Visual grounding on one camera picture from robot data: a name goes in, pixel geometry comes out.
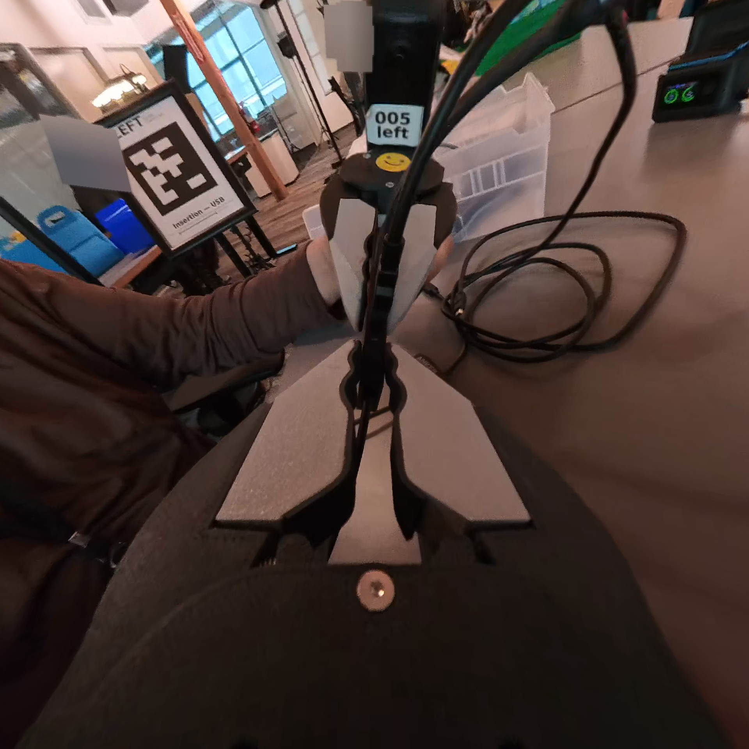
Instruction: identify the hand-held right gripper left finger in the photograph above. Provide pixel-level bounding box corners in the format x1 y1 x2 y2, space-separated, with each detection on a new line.
214 341 359 532

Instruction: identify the hanging ceiling lamp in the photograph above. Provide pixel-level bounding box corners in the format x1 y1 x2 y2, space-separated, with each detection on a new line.
91 66 148 113

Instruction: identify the light blue plastic bin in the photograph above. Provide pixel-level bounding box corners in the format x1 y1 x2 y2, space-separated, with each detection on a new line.
36 206 125 276

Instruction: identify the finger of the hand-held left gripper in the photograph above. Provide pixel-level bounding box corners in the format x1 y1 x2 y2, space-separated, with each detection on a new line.
386 202 438 328
329 198 378 333

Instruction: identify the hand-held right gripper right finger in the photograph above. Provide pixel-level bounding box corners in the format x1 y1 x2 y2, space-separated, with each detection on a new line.
389 341 532 558

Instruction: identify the green plastic crate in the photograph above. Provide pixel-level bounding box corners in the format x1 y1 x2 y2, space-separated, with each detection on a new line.
475 0 583 77

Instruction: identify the black easel stand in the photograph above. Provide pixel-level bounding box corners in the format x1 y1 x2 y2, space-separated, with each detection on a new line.
170 213 280 296

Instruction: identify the thick black USB cable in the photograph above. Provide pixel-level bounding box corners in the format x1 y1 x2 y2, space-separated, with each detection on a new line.
362 0 688 364

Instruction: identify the wooden support post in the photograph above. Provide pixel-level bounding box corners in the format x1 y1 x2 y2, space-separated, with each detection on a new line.
159 0 289 202

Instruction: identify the framed marker sign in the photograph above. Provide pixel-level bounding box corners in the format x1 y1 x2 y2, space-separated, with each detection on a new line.
96 79 259 261

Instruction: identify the thin black hub cable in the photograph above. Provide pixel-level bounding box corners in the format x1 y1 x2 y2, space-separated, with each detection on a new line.
349 403 405 472

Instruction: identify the person's own clothed body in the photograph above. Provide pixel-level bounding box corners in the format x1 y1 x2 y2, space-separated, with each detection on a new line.
0 351 235 749

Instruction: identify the person's left hand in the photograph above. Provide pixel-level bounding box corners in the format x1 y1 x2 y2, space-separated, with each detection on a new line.
305 234 456 339

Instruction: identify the black charger with green display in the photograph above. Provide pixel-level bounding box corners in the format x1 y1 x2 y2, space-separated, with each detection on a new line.
651 0 749 125

